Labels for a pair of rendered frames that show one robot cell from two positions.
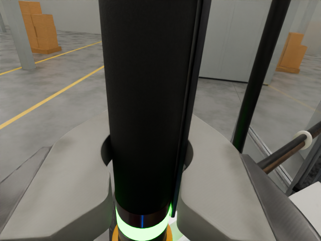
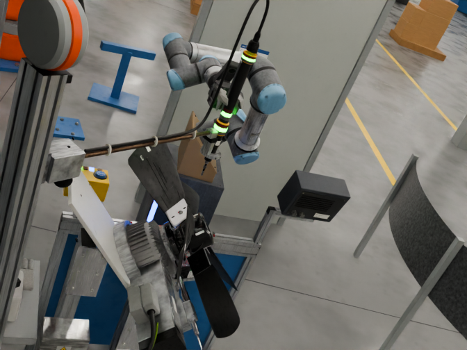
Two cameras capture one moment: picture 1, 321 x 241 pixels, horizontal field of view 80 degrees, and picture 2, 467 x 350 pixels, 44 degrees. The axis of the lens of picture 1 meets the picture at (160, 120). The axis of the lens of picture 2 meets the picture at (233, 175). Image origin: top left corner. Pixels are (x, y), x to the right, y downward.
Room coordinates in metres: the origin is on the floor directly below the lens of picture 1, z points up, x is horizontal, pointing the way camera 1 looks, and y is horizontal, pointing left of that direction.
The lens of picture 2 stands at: (1.70, -0.58, 2.30)
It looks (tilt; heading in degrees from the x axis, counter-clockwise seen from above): 27 degrees down; 157
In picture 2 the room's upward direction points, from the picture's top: 23 degrees clockwise
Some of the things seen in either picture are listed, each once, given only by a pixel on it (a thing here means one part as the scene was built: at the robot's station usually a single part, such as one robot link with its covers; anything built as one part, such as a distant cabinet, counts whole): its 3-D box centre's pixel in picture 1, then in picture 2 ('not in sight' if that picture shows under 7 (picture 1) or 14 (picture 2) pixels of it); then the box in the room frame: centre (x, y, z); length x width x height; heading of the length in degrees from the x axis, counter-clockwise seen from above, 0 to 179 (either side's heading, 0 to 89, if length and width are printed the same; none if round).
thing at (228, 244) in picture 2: not in sight; (165, 236); (-0.29, 0.09, 0.82); 0.90 x 0.04 x 0.08; 93
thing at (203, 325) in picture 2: not in sight; (142, 296); (-0.29, 0.09, 0.45); 0.82 x 0.01 x 0.66; 93
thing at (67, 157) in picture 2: not in sight; (56, 160); (0.46, -0.49, 1.55); 0.10 x 0.07 x 0.08; 128
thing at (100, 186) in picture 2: not in sight; (85, 184); (-0.27, -0.31, 1.02); 0.16 x 0.10 x 0.11; 93
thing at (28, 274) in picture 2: not in sight; (21, 273); (0.12, -0.48, 0.87); 0.15 x 0.09 x 0.02; 4
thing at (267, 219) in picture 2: not in sight; (264, 225); (-0.31, 0.52, 0.96); 0.03 x 0.03 x 0.20; 3
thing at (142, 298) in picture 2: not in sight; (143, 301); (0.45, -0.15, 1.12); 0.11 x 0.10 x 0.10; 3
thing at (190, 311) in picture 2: not in sight; (190, 311); (0.42, 0.01, 1.08); 0.07 x 0.04 x 0.06; 13
